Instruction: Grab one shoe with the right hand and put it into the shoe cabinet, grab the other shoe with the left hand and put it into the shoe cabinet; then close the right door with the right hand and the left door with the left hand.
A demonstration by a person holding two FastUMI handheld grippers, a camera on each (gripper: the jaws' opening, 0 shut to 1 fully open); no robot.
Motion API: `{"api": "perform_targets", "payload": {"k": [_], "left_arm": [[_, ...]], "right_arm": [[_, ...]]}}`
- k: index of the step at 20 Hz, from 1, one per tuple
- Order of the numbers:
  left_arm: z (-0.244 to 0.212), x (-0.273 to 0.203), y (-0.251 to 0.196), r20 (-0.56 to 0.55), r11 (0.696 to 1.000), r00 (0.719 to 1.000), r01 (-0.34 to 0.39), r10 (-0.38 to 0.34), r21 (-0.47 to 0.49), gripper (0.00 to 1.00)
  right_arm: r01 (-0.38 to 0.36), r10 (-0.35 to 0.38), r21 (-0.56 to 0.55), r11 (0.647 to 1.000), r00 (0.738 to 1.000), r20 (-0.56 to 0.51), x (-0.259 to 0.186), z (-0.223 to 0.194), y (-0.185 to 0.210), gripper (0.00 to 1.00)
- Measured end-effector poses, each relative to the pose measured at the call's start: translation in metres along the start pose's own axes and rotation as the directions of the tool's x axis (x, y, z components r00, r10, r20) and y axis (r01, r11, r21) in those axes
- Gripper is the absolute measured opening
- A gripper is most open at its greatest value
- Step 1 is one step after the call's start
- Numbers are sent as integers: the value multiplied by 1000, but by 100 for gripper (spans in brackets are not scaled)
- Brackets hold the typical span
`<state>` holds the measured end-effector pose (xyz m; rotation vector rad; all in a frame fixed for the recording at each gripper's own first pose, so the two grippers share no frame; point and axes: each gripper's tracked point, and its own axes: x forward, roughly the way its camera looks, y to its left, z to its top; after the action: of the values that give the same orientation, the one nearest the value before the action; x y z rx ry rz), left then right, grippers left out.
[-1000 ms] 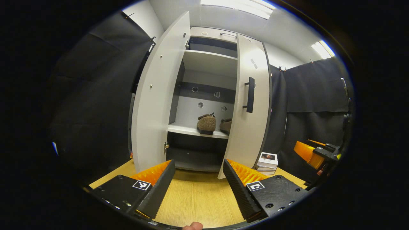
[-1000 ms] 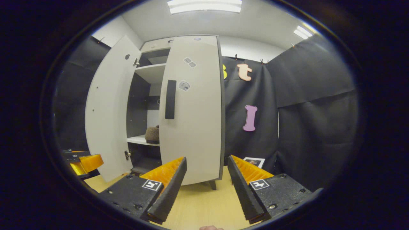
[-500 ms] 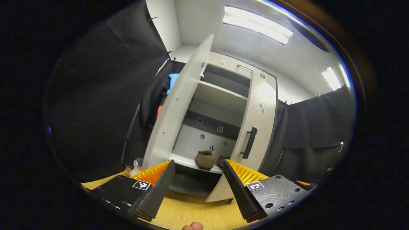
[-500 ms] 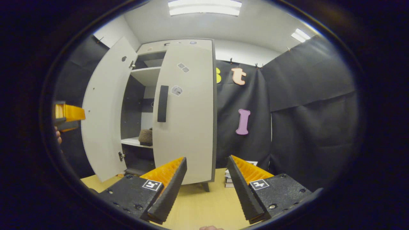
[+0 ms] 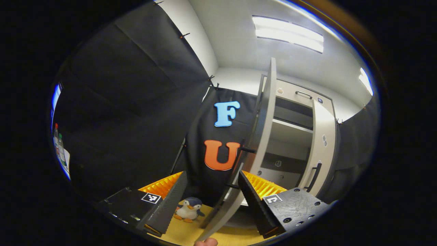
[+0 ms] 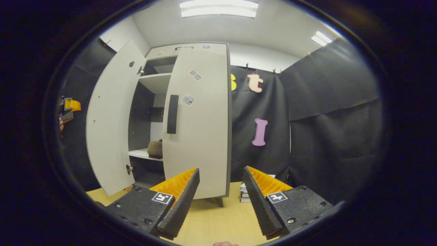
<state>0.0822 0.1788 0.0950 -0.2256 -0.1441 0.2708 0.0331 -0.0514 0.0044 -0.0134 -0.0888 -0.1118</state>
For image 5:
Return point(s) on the small ceiling light panel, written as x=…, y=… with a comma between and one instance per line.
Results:
x=366, y=82

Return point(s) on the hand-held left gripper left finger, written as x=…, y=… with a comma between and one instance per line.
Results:
x=169, y=205

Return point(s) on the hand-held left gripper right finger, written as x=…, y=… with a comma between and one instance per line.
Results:
x=256, y=205

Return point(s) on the clear plastic bottle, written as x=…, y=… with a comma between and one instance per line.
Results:
x=56, y=140
x=61, y=150

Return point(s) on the large ceiling light panel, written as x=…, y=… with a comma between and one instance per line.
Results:
x=288, y=34

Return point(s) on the white shoe cabinet door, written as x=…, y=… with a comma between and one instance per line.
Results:
x=264, y=130
x=322, y=130

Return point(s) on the black backdrop cloth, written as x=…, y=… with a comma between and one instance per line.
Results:
x=136, y=102
x=358, y=143

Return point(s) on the grey white shoe cabinet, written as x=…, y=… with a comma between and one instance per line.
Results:
x=290, y=136

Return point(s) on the penguin plush toy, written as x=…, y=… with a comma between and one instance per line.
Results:
x=189, y=210

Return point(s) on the white cabinet drawer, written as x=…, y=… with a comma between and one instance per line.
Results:
x=300, y=92

